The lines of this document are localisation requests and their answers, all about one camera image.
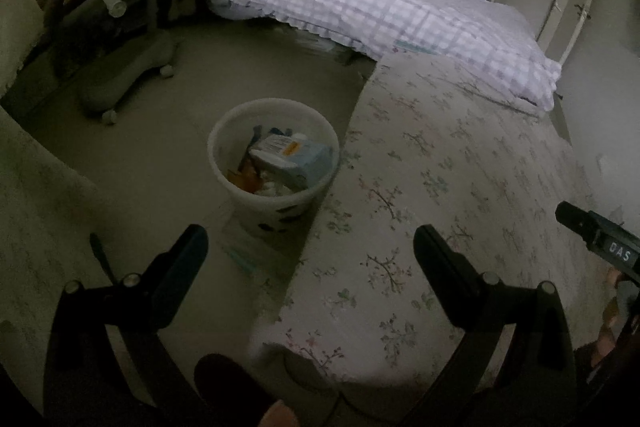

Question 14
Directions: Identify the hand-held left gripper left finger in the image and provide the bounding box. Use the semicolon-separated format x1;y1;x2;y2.
44;224;209;427

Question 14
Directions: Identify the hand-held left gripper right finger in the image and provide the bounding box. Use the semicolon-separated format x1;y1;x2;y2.
405;224;581;427

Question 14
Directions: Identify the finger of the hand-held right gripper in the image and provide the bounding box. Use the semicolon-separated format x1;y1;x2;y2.
555;201;593;249

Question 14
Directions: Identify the white plastic waste bin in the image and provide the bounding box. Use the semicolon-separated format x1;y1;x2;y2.
207;98;341;242

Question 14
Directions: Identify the yellow orange peel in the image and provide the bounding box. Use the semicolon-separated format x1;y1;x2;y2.
226;168;262;194

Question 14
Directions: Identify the white tissue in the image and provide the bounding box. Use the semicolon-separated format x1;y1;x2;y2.
257;179;298;198

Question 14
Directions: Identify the person's right hand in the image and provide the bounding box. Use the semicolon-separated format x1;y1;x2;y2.
590;268;626;368

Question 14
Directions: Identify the dark slipper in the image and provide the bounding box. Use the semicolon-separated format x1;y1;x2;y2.
194;353;302;427

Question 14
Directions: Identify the pale floral cover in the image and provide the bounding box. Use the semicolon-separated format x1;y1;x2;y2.
0;106;118;408

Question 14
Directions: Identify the grey wheeled chair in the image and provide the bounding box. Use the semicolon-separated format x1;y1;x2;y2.
42;0;177;126

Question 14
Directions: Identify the bed with checkered quilt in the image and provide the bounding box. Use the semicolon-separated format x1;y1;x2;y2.
182;0;563;112

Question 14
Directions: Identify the cream fringed blanket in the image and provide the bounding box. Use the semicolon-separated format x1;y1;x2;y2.
0;0;47;94

